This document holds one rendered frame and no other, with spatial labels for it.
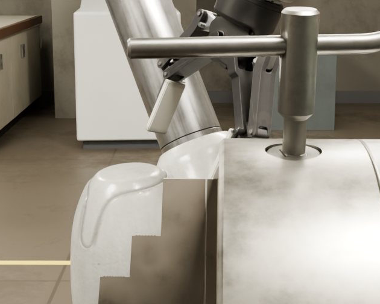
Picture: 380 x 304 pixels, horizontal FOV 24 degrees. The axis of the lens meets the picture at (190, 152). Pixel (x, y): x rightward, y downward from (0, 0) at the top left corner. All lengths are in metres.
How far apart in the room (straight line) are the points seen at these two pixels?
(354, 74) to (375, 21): 0.55
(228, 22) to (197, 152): 0.32
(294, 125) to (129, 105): 5.93
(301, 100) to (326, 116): 6.78
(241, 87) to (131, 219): 0.25
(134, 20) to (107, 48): 5.02
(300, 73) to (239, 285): 0.13
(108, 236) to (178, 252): 0.54
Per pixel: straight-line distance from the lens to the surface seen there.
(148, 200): 1.14
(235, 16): 0.99
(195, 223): 0.61
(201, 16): 1.06
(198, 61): 1.06
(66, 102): 7.86
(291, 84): 0.51
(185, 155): 1.30
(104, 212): 1.15
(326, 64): 7.23
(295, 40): 0.51
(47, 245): 4.37
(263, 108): 0.97
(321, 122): 7.30
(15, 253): 4.28
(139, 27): 1.37
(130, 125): 6.47
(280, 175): 0.50
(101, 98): 6.44
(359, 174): 0.51
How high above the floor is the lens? 1.35
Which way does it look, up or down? 12 degrees down
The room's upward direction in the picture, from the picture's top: straight up
